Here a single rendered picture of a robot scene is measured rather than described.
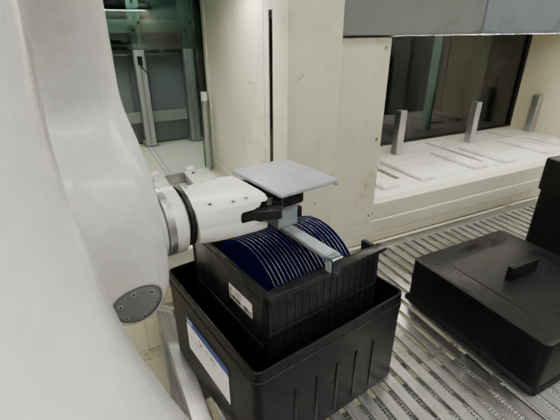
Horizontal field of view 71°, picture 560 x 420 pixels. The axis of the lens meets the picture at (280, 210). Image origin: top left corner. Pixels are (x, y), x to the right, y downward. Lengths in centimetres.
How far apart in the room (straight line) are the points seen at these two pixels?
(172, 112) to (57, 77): 135
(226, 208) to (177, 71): 126
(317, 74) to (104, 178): 56
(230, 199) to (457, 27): 78
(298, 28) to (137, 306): 57
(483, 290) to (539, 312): 9
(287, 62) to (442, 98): 112
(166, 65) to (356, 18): 95
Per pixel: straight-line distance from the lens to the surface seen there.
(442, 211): 129
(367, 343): 63
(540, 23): 136
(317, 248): 52
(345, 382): 65
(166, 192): 46
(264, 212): 48
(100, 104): 36
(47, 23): 34
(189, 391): 72
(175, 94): 169
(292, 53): 78
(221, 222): 47
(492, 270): 89
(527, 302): 83
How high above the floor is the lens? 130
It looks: 25 degrees down
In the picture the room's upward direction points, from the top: straight up
